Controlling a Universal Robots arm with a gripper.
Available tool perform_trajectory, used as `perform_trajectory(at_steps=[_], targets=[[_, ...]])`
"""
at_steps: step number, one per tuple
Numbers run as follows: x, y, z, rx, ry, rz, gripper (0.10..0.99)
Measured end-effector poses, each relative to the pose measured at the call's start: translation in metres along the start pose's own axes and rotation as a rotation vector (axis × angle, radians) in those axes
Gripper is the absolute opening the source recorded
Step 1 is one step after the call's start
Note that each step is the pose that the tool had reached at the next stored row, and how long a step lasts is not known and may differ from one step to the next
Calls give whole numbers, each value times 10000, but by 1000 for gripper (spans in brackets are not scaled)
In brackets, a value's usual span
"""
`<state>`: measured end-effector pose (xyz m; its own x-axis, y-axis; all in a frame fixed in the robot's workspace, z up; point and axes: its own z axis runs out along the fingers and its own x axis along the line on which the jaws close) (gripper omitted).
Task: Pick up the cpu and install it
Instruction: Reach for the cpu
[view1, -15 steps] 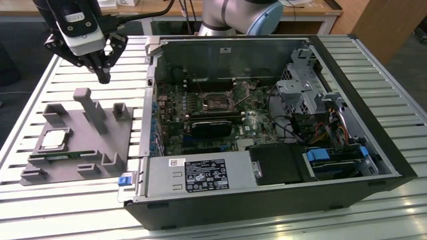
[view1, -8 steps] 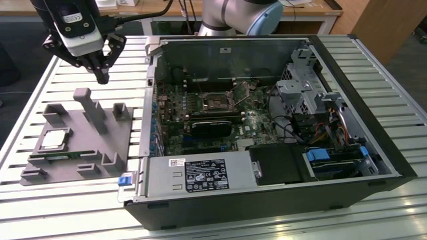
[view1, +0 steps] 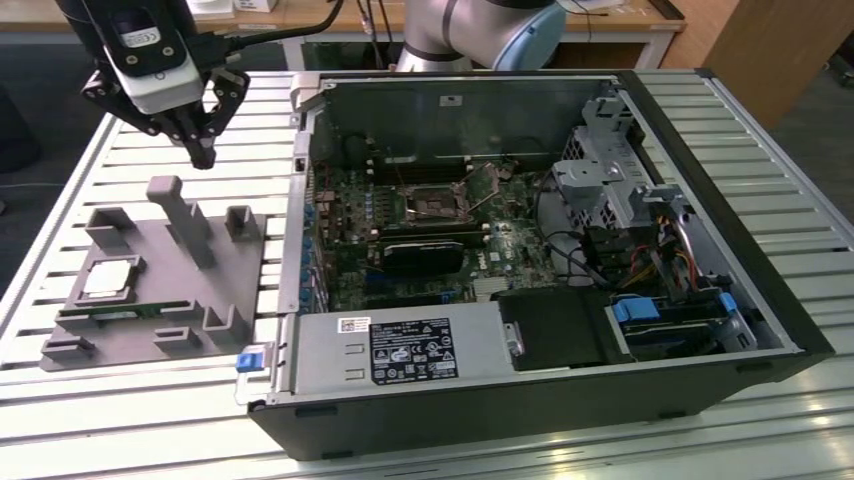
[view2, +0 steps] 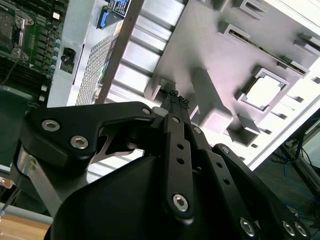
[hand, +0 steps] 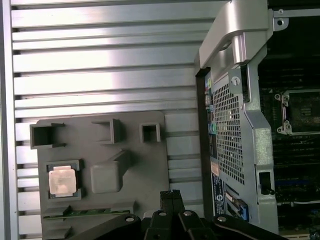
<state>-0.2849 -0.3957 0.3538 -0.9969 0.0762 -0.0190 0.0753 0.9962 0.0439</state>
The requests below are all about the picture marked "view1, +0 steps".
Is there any plain white box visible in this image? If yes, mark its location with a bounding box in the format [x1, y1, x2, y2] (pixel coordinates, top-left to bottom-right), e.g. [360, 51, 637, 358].
[190, 0, 237, 21]

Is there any silver case handle bracket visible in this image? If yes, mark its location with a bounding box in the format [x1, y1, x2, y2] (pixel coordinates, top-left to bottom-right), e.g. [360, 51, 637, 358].
[289, 71, 332, 115]

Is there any metal socket cover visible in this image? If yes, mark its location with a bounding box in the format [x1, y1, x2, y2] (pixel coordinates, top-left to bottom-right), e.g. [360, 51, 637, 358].
[456, 160, 521, 212]

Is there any hard disk in blue carrier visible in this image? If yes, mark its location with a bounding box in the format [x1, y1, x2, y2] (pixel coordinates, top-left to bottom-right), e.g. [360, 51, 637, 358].
[608, 294, 721, 362]

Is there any black plastic shroud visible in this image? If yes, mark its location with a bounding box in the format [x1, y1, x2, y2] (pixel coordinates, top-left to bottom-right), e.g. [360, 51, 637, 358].
[496, 286, 634, 372]

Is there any green RAM stick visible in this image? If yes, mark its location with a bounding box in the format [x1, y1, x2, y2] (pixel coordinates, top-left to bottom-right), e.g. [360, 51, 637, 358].
[58, 298, 197, 322]

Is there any coloured wire bundle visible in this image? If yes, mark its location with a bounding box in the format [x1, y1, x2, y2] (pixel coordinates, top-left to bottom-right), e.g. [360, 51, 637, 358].
[617, 213, 704, 301]

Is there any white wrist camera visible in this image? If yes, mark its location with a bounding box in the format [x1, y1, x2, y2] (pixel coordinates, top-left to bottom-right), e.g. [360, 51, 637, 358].
[83, 0, 203, 115]

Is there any grey parts rack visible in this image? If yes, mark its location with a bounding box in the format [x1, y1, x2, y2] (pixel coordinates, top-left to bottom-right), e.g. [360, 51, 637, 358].
[38, 174, 270, 374]

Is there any black plastic bracket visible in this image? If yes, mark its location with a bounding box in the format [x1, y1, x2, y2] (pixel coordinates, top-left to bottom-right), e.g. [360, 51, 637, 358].
[578, 223, 636, 289]

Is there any silver power supply unit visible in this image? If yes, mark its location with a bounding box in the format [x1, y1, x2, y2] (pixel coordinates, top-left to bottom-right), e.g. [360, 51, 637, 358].
[287, 302, 521, 397]

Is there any white paper sheet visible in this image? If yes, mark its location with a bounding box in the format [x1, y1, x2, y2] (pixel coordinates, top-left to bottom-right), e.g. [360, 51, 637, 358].
[554, 0, 626, 14]

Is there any black PC case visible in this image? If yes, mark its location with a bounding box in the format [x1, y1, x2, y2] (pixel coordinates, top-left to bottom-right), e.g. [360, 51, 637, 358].
[245, 68, 837, 462]

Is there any green motherboard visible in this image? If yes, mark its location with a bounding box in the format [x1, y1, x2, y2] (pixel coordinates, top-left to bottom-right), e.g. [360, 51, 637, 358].
[307, 158, 593, 315]

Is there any silver green CPU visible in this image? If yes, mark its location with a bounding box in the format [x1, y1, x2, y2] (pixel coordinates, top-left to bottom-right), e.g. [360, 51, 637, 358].
[78, 258, 141, 300]

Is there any blue case latch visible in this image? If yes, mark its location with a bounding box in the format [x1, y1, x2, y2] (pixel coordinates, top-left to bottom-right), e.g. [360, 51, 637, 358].
[235, 343, 270, 375]

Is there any black graphics card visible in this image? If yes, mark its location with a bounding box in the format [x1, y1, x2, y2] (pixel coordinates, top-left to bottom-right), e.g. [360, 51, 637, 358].
[369, 238, 468, 277]

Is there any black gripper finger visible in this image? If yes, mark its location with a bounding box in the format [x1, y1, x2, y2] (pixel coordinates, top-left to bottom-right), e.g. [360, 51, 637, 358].
[79, 68, 206, 171]
[199, 64, 253, 171]

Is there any black camera cable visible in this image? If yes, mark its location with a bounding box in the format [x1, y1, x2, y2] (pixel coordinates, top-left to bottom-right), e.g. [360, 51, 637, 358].
[198, 0, 349, 54]

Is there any silver drive cage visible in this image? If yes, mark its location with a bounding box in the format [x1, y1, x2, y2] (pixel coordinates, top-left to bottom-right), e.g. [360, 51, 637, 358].
[550, 96, 677, 232]

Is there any CPU socket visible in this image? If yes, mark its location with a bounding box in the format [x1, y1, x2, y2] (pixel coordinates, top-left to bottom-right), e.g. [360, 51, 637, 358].
[398, 183, 480, 225]

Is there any wooden cabinet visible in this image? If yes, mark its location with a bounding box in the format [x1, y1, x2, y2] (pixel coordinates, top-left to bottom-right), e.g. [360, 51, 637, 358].
[660, 0, 854, 130]

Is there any thin metal locking lever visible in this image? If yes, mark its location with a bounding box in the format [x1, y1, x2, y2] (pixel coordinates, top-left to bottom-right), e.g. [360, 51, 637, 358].
[388, 147, 409, 190]

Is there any wooden desk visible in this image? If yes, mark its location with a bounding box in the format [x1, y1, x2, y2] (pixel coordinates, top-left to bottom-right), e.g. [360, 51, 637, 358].
[0, 0, 689, 71]

